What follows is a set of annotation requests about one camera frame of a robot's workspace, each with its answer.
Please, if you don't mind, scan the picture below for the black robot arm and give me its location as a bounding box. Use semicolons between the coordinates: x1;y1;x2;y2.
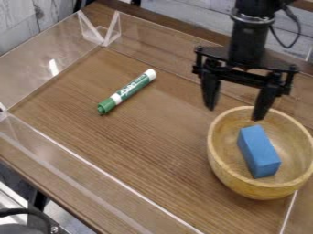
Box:
192;0;299;121

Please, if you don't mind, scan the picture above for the green dry erase marker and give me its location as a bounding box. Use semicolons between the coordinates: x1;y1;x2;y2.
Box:
96;69;156;115

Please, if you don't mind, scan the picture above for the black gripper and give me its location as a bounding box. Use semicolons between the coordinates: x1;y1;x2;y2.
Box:
192;8;298;122

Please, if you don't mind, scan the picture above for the black cable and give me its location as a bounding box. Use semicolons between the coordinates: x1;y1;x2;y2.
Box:
267;4;303;49

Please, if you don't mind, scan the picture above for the brown wooden bowl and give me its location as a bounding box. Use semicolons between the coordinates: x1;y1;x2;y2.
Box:
205;106;313;200

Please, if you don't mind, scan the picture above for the blue foam block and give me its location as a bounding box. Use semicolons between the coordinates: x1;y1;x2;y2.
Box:
236;125;280;178

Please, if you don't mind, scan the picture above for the black metal table leg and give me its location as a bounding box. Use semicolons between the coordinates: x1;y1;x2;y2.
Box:
33;190;48;211

